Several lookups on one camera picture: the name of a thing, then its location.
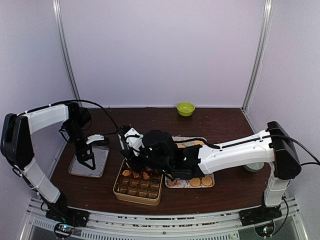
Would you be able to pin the aluminium frame post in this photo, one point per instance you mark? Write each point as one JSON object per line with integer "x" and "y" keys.
{"x": 261, "y": 48}
{"x": 64, "y": 48}

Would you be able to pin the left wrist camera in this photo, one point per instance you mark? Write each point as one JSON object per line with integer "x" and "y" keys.
{"x": 101, "y": 139}

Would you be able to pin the orange sandwich cookie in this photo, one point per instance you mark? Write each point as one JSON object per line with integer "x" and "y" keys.
{"x": 136, "y": 175}

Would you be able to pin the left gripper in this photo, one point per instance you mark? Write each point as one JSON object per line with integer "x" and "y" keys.
{"x": 85, "y": 156}

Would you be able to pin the floral cookie tray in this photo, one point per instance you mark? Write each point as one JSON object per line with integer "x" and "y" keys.
{"x": 184, "y": 183}

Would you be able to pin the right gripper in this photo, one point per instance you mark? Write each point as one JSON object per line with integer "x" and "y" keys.
{"x": 136, "y": 167}

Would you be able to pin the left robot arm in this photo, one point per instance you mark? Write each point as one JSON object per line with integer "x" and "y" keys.
{"x": 17, "y": 145}

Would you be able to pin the gold cookie tin box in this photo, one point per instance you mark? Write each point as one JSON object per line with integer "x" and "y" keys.
{"x": 146, "y": 190}

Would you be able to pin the left aluminium frame post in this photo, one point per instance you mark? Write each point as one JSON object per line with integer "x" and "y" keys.
{"x": 64, "y": 48}

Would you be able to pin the steel kitchen tongs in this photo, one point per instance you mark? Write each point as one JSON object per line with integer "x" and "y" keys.
{"x": 125, "y": 150}

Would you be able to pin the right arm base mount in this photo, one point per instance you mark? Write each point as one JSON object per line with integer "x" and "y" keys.
{"x": 262, "y": 219}

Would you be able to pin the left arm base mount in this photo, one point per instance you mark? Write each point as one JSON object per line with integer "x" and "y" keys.
{"x": 66, "y": 224}

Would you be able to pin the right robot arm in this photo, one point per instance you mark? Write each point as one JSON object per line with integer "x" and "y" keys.
{"x": 158, "y": 151}

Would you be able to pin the right aluminium frame post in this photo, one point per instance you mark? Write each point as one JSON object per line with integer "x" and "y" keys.
{"x": 261, "y": 48}

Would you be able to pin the round golden biscuit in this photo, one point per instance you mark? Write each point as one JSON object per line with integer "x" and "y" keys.
{"x": 207, "y": 181}
{"x": 195, "y": 182}

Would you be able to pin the front aluminium rail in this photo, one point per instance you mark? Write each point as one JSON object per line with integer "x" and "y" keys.
{"x": 224, "y": 225}

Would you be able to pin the pale ceramic bowl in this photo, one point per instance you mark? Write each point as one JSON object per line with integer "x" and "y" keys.
{"x": 254, "y": 167}

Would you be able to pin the silver tin lid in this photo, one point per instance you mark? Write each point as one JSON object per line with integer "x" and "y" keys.
{"x": 101, "y": 156}

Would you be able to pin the green plastic bowl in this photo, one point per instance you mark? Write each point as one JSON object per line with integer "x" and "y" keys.
{"x": 185, "y": 109}

